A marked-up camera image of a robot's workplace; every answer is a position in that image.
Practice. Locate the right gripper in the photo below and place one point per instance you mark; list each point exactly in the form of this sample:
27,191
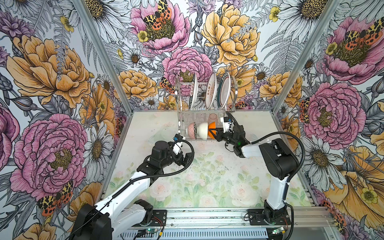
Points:
220,133

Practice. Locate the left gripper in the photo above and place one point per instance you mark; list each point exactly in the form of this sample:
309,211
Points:
186,160

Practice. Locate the orange bowl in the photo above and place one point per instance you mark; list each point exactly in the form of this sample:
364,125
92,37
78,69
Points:
212,125

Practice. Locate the cream white bowl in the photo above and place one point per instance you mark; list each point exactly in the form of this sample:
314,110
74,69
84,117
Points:
202,131

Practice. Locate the pink patterned bowl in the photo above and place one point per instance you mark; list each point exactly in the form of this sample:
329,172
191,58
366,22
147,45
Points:
192,131

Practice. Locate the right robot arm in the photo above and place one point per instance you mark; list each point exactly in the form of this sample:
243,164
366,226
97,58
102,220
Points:
282,164

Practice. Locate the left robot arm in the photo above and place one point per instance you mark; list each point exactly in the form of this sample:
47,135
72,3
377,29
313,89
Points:
113,215

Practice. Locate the chrome two-tier dish rack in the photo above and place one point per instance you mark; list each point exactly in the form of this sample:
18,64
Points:
200,114

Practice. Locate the pink drinking glass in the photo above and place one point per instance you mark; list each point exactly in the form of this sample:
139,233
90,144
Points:
213,118

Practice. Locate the green rimmed plate right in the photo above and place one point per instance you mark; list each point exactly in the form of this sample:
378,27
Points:
224,90

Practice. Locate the red patterned plate middle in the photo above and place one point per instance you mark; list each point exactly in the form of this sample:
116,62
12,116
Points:
211,91

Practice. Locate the white plate left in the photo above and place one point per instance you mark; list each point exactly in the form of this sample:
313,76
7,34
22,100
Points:
194,92

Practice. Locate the green circuit board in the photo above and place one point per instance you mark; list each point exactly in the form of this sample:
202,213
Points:
148,231

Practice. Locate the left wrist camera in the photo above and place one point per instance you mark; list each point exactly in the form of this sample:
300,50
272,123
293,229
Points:
177,148

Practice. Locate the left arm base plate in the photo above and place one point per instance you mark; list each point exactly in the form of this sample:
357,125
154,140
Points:
158,219

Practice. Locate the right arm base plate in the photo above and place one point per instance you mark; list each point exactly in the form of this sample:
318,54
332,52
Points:
264,217

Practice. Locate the aluminium front rail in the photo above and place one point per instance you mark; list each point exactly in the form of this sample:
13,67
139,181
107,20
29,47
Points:
179,218

